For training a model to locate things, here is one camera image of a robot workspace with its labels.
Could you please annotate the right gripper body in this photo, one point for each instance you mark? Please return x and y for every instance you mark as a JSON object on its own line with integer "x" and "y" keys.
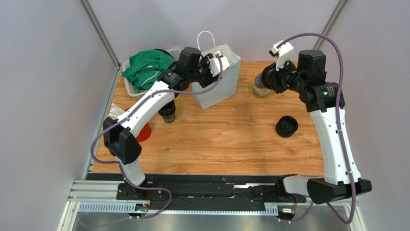
{"x": 272, "y": 78}

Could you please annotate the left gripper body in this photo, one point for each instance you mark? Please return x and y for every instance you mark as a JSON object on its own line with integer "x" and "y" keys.
{"x": 206, "y": 78}

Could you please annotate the single black coffee cup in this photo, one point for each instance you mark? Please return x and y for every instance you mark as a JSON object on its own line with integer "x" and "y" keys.
{"x": 258, "y": 80}

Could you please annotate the white paper bag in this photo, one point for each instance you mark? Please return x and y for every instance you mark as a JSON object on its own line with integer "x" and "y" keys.
{"x": 227, "y": 85}

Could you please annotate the black cup stack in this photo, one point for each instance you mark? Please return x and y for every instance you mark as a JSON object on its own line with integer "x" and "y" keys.
{"x": 167, "y": 112}

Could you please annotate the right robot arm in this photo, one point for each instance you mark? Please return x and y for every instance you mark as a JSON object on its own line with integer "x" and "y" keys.
{"x": 341, "y": 179}

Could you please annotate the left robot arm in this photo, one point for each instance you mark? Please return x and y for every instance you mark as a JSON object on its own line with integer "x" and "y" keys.
{"x": 119, "y": 135}

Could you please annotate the green cloth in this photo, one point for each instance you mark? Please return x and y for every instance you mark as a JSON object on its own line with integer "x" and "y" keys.
{"x": 145, "y": 67}

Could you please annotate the red cup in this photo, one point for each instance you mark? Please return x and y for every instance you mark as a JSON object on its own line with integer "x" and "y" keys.
{"x": 145, "y": 133}

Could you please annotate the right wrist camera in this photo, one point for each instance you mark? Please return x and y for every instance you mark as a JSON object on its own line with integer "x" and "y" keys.
{"x": 283, "y": 53}

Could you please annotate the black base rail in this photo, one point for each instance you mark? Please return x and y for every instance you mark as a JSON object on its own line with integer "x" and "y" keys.
{"x": 209, "y": 192}

